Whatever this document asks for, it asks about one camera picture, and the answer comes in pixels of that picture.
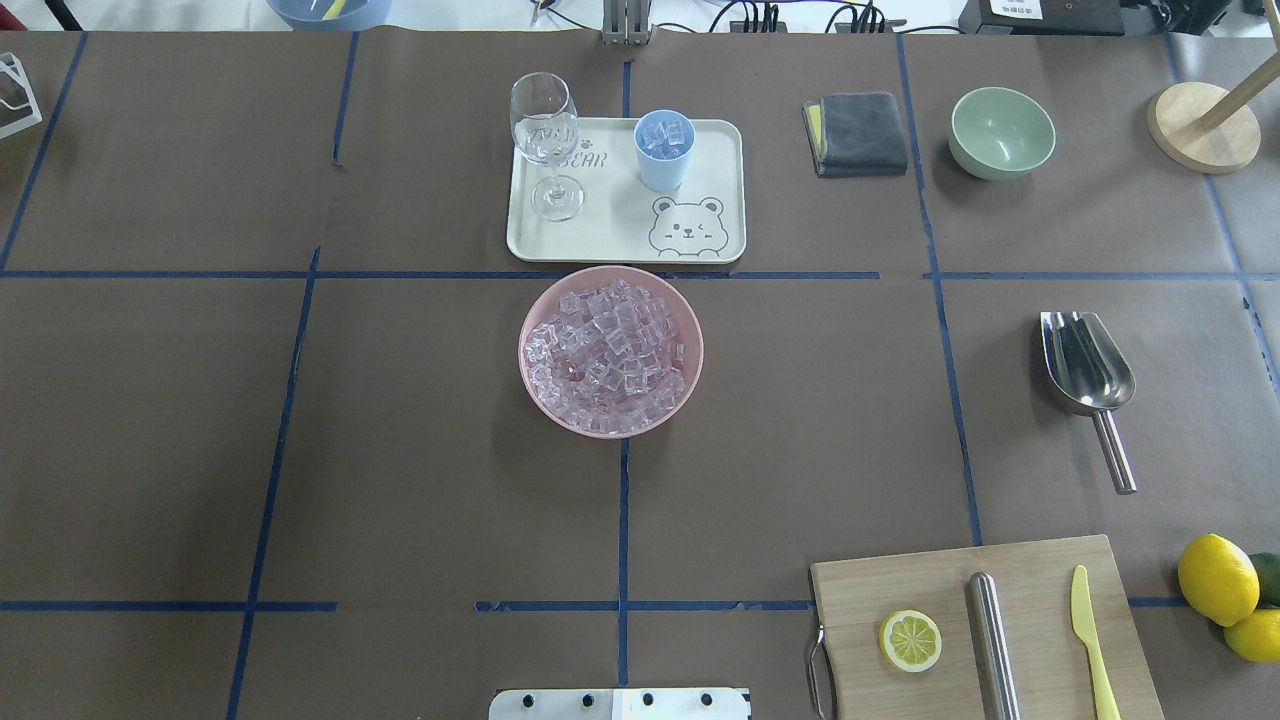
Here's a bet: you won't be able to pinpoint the steel ice scoop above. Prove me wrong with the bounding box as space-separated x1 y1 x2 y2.
1039 311 1138 496

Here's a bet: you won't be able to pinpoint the clear ice cubes pile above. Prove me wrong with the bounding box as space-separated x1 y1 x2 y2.
524 281 689 436

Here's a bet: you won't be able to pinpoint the light blue cup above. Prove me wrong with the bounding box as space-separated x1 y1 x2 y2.
634 109 696 191

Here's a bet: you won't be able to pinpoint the ice cubes in cup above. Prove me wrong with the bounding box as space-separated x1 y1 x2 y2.
636 117 694 160

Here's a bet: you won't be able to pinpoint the wooden cup stand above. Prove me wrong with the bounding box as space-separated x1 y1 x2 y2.
1146 53 1279 176

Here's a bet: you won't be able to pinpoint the pink bowl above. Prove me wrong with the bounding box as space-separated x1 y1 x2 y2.
517 265 705 439

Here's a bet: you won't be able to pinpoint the cream bear tray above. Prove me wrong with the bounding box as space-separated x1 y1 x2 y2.
506 117 748 264

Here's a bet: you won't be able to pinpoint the clear wine glass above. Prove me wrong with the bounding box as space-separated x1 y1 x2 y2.
509 70 585 222

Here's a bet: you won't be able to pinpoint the grey folded cloth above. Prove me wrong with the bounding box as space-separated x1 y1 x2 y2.
803 92 908 178

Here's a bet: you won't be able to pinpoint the wooden cutting board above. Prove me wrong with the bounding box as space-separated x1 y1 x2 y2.
810 536 1164 719

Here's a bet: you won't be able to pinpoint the lemon half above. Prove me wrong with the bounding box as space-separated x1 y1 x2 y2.
879 609 943 673

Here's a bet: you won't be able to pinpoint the green bowl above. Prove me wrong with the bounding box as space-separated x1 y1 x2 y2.
948 87 1057 181

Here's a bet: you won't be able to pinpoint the steel cylinder muddler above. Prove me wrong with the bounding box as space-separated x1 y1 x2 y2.
966 571 1021 719

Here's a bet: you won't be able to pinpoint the blue basin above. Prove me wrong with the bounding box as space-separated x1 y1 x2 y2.
268 0 394 32

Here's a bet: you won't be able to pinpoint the yellow plastic knife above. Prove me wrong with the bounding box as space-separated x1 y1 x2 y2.
1069 565 1121 719

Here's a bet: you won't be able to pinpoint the yellow lemon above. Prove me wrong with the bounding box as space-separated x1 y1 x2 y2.
1178 533 1260 628
1222 609 1280 664

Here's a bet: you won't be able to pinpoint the green lime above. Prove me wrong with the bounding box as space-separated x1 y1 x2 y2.
1249 552 1280 609

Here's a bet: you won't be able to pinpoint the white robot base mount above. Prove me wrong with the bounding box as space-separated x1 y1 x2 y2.
488 687 753 719

